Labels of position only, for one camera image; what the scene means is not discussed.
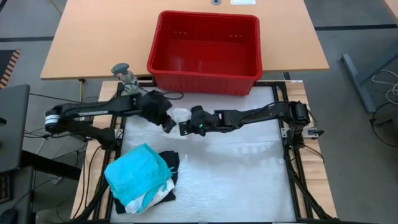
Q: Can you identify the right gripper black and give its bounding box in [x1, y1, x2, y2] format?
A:
[178, 105, 219, 138]

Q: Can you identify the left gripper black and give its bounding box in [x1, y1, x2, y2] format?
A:
[141, 90, 178, 135]

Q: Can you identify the white garment with label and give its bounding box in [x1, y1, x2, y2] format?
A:
[167, 107, 193, 126]

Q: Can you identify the teal garment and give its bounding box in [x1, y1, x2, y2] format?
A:
[103, 142, 179, 214]

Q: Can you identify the white lace garment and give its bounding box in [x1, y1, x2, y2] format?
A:
[124, 177, 176, 215]

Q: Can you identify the red plastic laundry bin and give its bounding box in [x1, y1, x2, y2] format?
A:
[146, 10, 264, 96]

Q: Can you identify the clear spray bottle grey trigger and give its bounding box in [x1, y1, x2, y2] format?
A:
[111, 62, 140, 96]

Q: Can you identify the light wooden desk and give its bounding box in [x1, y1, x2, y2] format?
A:
[40, 0, 330, 81]

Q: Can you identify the hazard striped floor mat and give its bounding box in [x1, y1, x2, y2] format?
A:
[0, 49, 22, 90]

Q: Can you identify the grey metal desk leg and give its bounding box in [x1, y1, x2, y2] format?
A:
[341, 46, 398, 114]

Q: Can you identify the black keyboard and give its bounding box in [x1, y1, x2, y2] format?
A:
[0, 174, 14, 203]

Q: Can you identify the black computer mouse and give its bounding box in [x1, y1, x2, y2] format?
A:
[0, 208, 19, 224]

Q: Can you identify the black aluminium table frame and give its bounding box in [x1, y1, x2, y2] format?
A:
[73, 80, 341, 224]

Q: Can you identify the black floor cable loop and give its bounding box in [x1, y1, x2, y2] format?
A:
[369, 101, 398, 147]

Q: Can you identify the white floor cable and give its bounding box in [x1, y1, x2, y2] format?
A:
[371, 69, 398, 106]

